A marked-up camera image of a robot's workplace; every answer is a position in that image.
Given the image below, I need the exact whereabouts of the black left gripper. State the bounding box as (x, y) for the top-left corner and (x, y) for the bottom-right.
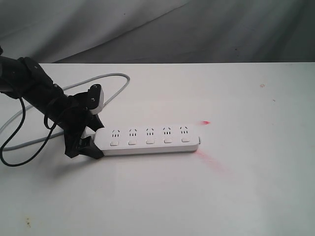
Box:
(59, 92), (104, 159)

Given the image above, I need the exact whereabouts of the white five-outlet power strip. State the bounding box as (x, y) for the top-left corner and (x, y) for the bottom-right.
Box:
(94, 124), (201, 157)

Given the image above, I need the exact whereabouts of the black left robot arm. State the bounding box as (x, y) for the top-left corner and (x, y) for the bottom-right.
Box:
(0, 57), (103, 159)

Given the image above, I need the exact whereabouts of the grey backdrop cloth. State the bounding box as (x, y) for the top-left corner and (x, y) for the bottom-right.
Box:
(0, 0), (315, 63)

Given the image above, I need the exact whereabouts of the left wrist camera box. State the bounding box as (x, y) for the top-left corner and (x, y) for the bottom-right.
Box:
(87, 84), (104, 115)

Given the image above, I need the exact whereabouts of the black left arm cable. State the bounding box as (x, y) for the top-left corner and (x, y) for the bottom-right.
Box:
(0, 95), (82, 168)

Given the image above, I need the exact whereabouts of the grey power cord with plug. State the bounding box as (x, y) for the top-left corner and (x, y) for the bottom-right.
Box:
(0, 72), (131, 150)

